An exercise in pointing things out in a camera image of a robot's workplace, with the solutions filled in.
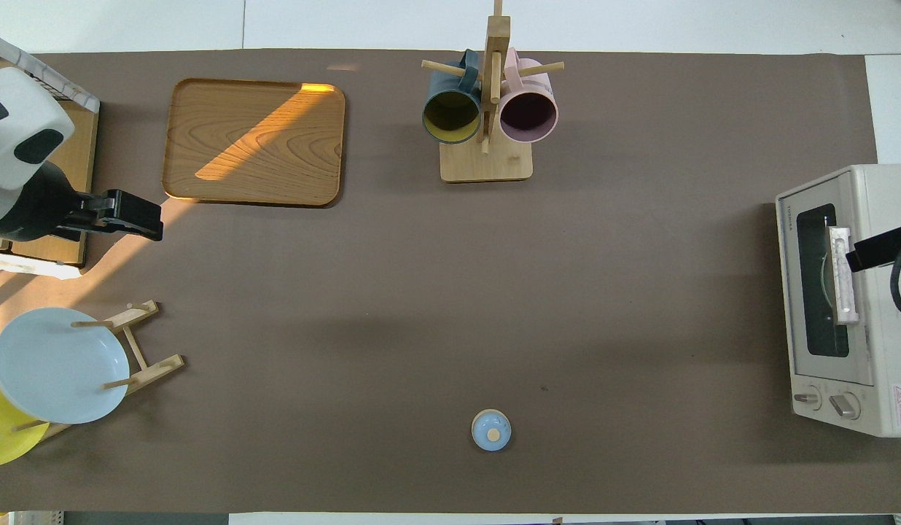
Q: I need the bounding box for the brown table mat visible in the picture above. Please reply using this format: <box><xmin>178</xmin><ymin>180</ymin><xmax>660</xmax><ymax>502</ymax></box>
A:
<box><xmin>0</xmin><ymin>49</ymin><xmax>901</xmax><ymax>513</ymax></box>

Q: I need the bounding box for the wooden mug rack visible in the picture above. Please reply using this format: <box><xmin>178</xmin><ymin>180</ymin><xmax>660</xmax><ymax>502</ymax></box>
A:
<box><xmin>421</xmin><ymin>0</ymin><xmax>566</xmax><ymax>183</ymax></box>

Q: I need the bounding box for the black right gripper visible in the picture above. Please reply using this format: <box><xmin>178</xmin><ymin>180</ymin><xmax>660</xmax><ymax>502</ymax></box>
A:
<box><xmin>846</xmin><ymin>225</ymin><xmax>901</xmax><ymax>272</ymax></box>

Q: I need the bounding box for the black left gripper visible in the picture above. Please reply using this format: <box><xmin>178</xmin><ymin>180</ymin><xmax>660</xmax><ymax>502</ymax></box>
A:
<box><xmin>61</xmin><ymin>190</ymin><xmax>164</xmax><ymax>241</ymax></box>

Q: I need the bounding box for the wooden serving tray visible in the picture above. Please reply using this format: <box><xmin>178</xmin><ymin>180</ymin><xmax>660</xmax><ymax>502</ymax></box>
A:
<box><xmin>162</xmin><ymin>78</ymin><xmax>346</xmax><ymax>209</ymax></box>

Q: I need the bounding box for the cream toaster oven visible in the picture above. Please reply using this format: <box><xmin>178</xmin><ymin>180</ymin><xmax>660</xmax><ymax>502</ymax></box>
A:
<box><xmin>776</xmin><ymin>163</ymin><xmax>901</xmax><ymax>438</ymax></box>

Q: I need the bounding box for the pink mug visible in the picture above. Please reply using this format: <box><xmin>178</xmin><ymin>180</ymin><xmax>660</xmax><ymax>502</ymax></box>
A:
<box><xmin>499</xmin><ymin>48</ymin><xmax>559</xmax><ymax>144</ymax></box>

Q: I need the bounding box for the yellow plate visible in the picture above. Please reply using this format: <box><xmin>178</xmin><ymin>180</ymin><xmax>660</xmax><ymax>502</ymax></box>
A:
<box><xmin>0</xmin><ymin>344</ymin><xmax>50</xmax><ymax>469</ymax></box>

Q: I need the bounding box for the light blue plate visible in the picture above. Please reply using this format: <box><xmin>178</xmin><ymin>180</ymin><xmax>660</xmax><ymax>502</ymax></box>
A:
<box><xmin>0</xmin><ymin>307</ymin><xmax>129</xmax><ymax>425</ymax></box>

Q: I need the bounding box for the dark blue mug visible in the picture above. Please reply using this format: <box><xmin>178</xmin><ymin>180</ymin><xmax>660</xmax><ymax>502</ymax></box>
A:
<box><xmin>422</xmin><ymin>50</ymin><xmax>483</xmax><ymax>144</ymax></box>

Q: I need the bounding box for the wooden plate rack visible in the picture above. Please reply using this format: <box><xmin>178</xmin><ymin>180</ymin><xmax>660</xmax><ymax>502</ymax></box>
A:
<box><xmin>13</xmin><ymin>299</ymin><xmax>185</xmax><ymax>442</ymax></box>

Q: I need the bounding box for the wire basket with wooden shelf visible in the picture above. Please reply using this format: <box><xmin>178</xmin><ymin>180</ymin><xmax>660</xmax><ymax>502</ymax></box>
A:
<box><xmin>0</xmin><ymin>29</ymin><xmax>101</xmax><ymax>278</ymax></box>

